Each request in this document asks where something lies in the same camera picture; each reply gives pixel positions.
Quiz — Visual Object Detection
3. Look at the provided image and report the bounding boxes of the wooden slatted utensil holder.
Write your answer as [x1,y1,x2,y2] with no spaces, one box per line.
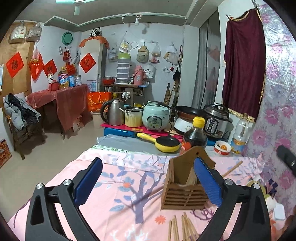
[161,146,216,210]

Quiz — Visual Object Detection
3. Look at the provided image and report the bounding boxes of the pink thermos flask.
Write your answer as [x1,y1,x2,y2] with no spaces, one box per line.
[133,65,145,86]

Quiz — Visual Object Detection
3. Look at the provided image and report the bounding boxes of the pink deer print tablecloth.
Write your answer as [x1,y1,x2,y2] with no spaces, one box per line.
[7,144,287,241]

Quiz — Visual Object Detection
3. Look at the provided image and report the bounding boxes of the red white small bowl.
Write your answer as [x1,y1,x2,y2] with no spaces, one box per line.
[214,141,231,156]

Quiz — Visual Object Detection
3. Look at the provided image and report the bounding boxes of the stainless steel electric kettle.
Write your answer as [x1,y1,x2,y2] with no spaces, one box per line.
[100,98,125,126]

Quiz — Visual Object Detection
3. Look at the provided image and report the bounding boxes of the cream pot with lid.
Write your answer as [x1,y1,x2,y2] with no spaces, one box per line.
[119,106,144,128]

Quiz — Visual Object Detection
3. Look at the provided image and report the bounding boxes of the stacked grey steamer tower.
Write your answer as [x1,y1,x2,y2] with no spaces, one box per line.
[116,52,131,84]

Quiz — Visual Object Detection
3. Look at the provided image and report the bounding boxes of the black silver pressure cooker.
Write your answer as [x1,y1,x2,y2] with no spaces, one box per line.
[203,103,232,138]

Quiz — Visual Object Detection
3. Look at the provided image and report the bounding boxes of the red cloth covered table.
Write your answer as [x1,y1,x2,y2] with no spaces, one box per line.
[27,84,92,139]

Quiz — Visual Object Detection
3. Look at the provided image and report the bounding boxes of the green round plate on wall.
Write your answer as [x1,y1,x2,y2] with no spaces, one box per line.
[61,32,73,46]

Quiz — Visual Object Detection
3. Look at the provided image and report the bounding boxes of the clear plastic bottle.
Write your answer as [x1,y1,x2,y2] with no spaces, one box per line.
[230,113,249,154]

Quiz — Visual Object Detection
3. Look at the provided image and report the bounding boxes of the chair with grey jacket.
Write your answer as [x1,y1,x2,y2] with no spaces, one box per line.
[3,92,44,159]

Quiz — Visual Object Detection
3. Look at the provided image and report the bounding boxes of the wooden chopstick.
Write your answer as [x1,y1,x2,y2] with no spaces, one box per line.
[222,161,243,178]
[173,216,179,241]

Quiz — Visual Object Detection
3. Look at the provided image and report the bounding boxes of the dark wok on white cooker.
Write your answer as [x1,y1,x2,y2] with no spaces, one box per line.
[174,105,204,135]

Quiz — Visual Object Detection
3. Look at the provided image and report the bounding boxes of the olive white plush toy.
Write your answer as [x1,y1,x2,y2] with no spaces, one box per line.
[247,181,277,213]

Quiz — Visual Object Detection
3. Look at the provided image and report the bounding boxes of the mint green rice cooker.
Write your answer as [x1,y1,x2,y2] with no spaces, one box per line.
[142,101,170,132]

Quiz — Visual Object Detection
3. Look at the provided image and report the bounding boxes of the dark soy sauce bottle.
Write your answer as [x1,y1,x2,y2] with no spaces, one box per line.
[180,116,208,155]

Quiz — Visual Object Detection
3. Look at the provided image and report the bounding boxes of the yellow cooking oil bottle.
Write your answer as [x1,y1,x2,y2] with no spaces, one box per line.
[58,66,69,89]

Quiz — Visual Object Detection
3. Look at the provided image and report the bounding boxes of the yellow small frying pan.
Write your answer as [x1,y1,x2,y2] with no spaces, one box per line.
[137,133,181,153]

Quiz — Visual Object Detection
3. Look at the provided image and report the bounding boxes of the red gift box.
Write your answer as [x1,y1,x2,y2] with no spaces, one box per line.
[87,92,112,112]

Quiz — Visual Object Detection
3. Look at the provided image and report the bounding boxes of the white refrigerator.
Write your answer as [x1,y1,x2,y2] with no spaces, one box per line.
[78,38,107,92]

